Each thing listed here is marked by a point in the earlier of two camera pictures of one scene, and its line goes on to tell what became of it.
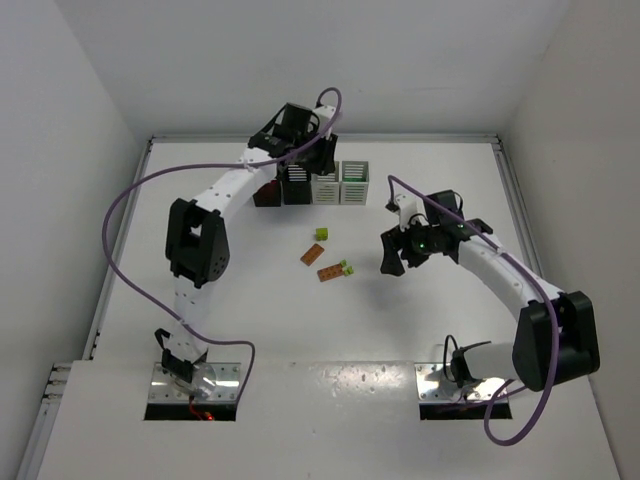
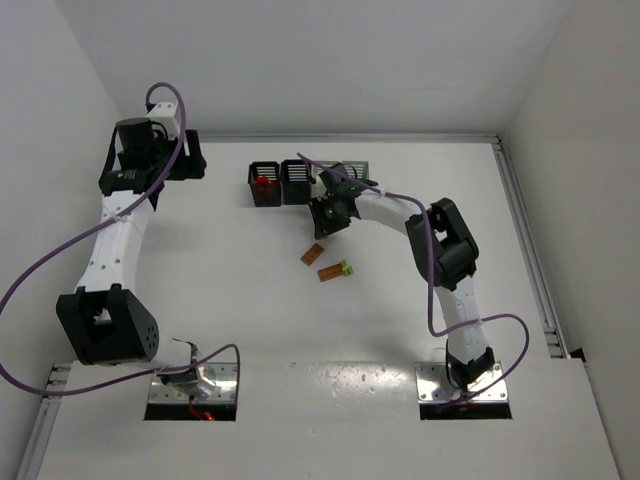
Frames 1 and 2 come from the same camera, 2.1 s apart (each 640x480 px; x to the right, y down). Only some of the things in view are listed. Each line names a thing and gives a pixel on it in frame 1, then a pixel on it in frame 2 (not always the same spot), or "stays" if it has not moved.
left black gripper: (322, 153) to (190, 156)
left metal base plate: (211, 382) stays
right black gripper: (400, 245) to (326, 183)
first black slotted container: (269, 195) stays
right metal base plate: (433, 387) stays
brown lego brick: (330, 272) stays
